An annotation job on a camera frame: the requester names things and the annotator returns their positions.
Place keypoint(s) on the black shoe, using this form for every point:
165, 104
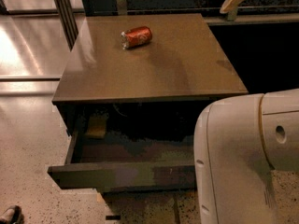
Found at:
12, 215

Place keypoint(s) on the dark open top drawer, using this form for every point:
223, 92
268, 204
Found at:
119, 164

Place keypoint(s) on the yellow object inside drawer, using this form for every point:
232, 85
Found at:
97, 126

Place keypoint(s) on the red soda can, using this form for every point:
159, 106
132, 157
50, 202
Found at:
136, 37

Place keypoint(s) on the brown drawer cabinet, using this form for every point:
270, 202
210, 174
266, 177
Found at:
155, 91

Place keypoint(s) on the dark background shelf unit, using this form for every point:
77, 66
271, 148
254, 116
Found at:
247, 12

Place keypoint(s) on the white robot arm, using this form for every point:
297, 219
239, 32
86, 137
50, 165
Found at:
238, 142

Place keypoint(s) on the metal window frame post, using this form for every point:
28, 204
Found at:
68, 21

